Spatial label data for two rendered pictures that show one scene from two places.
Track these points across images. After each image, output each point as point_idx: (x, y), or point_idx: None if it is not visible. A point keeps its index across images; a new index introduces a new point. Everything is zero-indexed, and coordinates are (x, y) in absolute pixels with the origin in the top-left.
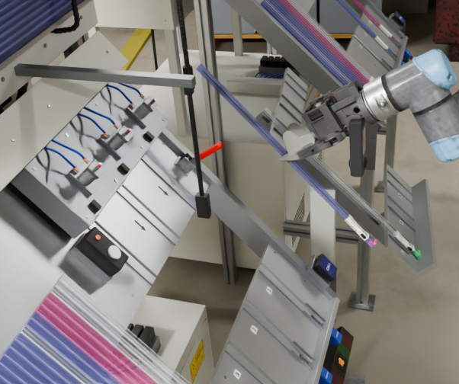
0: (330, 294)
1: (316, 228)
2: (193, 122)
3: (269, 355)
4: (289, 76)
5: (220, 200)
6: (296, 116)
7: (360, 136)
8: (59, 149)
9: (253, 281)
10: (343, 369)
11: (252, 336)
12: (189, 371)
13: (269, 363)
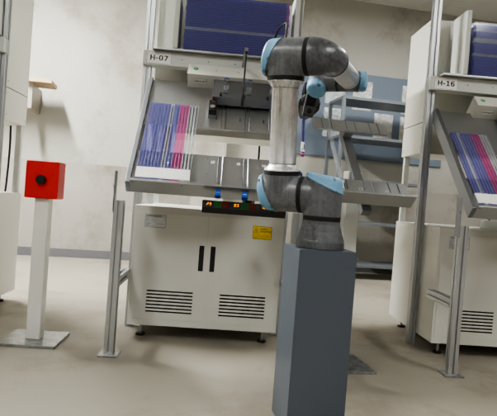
0: None
1: None
2: (244, 64)
3: (232, 172)
4: (376, 125)
5: None
6: (349, 129)
7: (306, 94)
8: (230, 82)
9: (261, 159)
10: (261, 209)
11: (234, 164)
12: (252, 228)
13: (229, 172)
